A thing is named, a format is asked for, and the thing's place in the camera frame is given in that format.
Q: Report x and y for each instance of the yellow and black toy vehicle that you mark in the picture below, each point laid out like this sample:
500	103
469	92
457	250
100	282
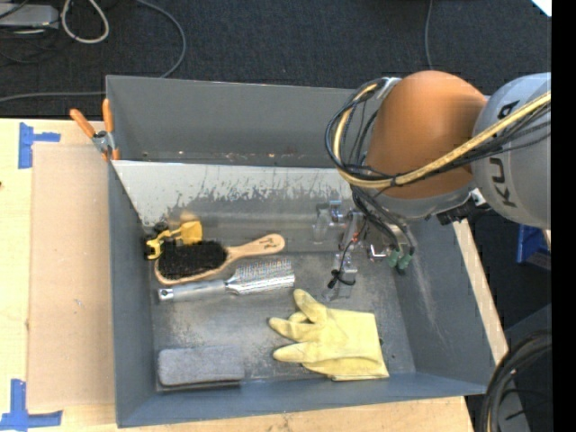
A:
189	233

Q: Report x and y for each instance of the yellow rubber glove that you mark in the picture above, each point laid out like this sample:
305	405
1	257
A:
337	340

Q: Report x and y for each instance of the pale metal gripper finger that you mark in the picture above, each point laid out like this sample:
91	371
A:
345	273
332	216

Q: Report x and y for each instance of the grey metal bin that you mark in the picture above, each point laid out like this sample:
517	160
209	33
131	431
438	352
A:
279	331

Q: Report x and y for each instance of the wooden hairbrush with black bristles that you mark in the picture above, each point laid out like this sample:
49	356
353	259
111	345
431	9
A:
193	259

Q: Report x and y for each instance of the silver round hairbrush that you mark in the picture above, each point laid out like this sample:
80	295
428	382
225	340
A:
261	276

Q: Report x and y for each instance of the brown cardboard board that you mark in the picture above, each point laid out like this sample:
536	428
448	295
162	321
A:
67	263

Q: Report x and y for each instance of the grey felt block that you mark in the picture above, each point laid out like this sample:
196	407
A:
200	366

